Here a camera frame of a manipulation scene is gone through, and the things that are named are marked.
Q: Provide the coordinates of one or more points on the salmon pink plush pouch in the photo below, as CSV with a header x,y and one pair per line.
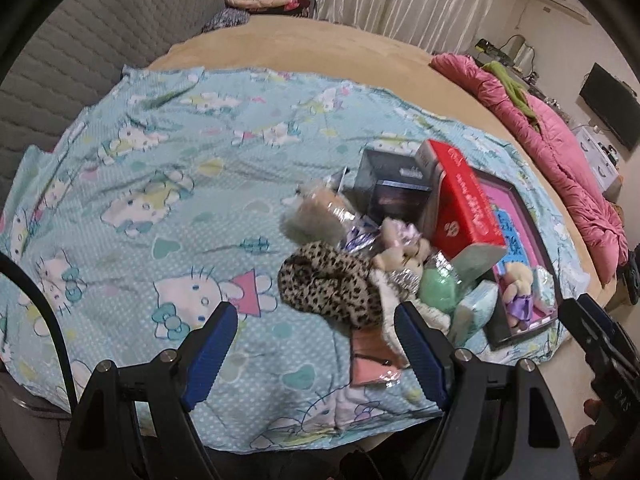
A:
x,y
372,360

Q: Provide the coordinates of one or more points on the cream doll with purple dress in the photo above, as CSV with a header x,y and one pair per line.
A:
x,y
517,295

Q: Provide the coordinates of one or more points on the bagged beige plush toy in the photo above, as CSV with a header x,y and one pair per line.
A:
x,y
320,212

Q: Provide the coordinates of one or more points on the grey quilted headboard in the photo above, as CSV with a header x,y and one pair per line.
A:
x,y
100,35

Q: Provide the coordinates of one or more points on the black cardboard box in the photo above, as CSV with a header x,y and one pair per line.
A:
x,y
387,167

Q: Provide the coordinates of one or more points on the grey shallow box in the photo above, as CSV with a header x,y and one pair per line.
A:
x,y
545,240

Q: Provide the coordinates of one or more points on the small white tissue packet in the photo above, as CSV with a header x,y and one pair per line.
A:
x,y
544,287

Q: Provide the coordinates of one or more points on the cluttered dark desk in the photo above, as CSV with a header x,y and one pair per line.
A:
x,y
510,57

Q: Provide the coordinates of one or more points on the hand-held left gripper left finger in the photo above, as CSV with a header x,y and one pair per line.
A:
x,y
210,355

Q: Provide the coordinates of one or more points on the black monitor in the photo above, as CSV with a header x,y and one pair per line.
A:
x,y
607,105

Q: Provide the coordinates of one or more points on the cream curtains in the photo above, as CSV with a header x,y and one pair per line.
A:
x,y
400,0

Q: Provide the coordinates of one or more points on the cartoon cat printed sheet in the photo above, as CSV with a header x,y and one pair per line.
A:
x,y
150,170

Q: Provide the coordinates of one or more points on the black bag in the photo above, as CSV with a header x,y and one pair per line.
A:
x,y
632,275

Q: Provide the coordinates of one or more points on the green cloth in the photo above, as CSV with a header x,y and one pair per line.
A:
x,y
510,87

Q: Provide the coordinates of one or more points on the red tissue pack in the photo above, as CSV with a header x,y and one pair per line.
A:
x,y
465,200

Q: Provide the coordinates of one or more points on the dark patterned cloth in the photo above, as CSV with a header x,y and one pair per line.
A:
x,y
225,20

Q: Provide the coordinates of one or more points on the teddy bear with purple bow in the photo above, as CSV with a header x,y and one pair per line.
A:
x,y
402,250

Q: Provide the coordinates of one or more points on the mint tissue packet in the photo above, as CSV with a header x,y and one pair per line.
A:
x,y
472,312

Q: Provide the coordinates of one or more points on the pink book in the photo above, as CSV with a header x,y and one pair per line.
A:
x,y
515,220

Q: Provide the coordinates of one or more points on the leopard print cloth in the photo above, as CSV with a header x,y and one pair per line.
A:
x,y
330,280

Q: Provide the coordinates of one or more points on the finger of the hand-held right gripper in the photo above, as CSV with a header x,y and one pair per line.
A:
x,y
582,320

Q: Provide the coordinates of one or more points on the dark glossy box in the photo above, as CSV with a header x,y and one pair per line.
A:
x,y
400,202

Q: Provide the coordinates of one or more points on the pink quilt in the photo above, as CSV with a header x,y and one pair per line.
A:
x,y
550,150

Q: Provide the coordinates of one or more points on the white drawer cabinet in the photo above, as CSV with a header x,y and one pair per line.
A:
x,y
595,160

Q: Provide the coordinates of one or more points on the beige bed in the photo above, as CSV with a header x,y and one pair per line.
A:
x,y
350,55

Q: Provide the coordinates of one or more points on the white air conditioner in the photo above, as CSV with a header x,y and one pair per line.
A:
x,y
562,0

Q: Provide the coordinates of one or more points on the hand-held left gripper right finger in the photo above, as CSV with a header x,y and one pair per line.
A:
x,y
422,360

